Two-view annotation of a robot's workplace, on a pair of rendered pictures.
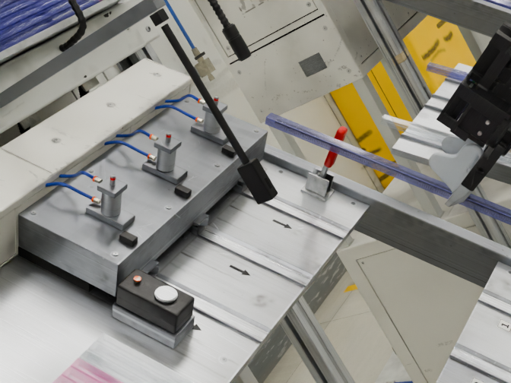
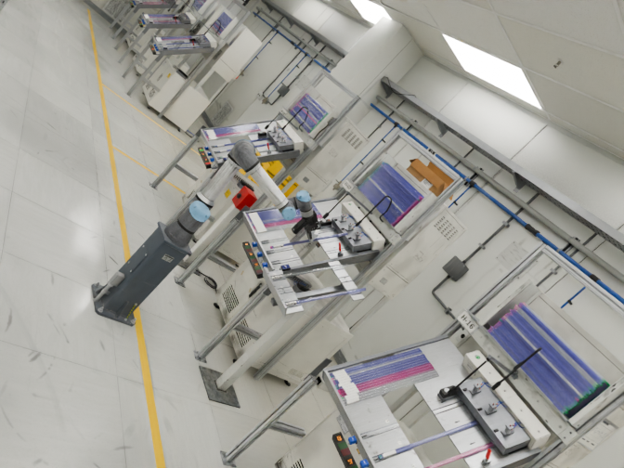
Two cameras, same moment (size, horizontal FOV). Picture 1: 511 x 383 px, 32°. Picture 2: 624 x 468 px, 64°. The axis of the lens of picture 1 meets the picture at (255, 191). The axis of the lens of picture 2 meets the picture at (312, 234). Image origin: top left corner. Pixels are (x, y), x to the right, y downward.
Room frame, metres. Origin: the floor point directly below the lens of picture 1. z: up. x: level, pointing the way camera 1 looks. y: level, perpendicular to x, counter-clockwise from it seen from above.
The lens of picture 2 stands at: (1.41, -3.14, 1.55)
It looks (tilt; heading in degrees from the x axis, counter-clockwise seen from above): 10 degrees down; 99
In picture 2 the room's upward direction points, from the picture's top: 45 degrees clockwise
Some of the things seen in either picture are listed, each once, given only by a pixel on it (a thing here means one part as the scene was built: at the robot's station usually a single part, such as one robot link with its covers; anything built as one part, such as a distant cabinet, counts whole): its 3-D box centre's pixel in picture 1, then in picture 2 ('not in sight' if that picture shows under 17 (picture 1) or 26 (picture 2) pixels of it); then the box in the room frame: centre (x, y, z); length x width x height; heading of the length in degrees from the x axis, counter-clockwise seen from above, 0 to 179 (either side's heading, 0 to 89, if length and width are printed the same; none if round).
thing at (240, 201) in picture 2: not in sight; (217, 227); (0.27, 0.48, 0.39); 0.24 x 0.24 x 0.78; 50
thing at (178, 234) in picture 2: not in sight; (181, 231); (0.50, -0.69, 0.60); 0.15 x 0.15 x 0.10
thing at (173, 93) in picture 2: not in sight; (202, 62); (-2.48, 3.40, 0.95); 1.36 x 0.82 x 1.90; 50
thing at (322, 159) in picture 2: not in sight; (278, 167); (0.03, 1.32, 0.95); 1.35 x 0.82 x 1.90; 50
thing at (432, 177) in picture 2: not in sight; (435, 179); (1.20, 0.53, 1.82); 0.68 x 0.30 x 0.20; 140
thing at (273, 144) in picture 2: not in sight; (241, 178); (-0.09, 1.16, 0.66); 1.01 x 0.73 x 1.31; 50
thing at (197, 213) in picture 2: not in sight; (195, 215); (0.50, -0.69, 0.72); 0.13 x 0.12 x 0.14; 117
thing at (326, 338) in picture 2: not in sight; (279, 316); (1.12, 0.37, 0.31); 0.70 x 0.65 x 0.62; 140
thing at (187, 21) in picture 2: not in sight; (185, 35); (-3.58, 4.33, 0.95); 1.37 x 0.82 x 1.90; 50
